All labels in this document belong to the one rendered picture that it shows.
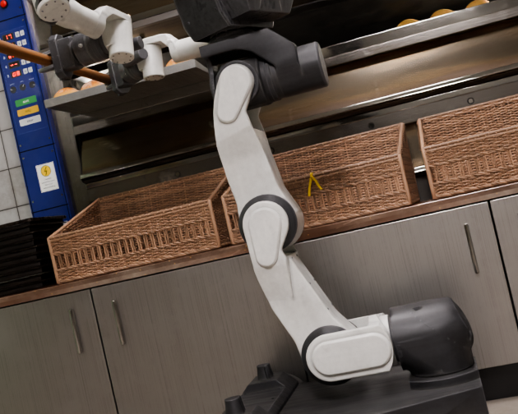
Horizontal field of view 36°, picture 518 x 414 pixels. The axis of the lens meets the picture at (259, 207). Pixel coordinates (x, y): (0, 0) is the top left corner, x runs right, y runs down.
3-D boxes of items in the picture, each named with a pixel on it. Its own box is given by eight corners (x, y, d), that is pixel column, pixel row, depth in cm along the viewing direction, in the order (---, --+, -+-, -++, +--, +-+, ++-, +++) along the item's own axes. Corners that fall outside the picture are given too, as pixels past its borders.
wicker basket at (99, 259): (113, 269, 299) (96, 198, 300) (256, 237, 288) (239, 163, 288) (53, 286, 252) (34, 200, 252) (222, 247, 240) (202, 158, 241)
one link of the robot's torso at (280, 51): (331, 89, 202) (315, 22, 203) (325, 83, 189) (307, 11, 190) (227, 117, 208) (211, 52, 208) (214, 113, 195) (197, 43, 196)
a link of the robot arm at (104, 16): (122, 57, 214) (82, 39, 204) (119, 27, 217) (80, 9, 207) (138, 47, 211) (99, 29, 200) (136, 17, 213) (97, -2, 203)
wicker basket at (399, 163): (267, 235, 287) (250, 160, 288) (423, 200, 273) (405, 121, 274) (228, 246, 240) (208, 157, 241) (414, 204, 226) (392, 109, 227)
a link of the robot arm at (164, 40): (145, 45, 250) (183, 34, 245) (149, 73, 249) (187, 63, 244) (135, 40, 244) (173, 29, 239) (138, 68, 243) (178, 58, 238)
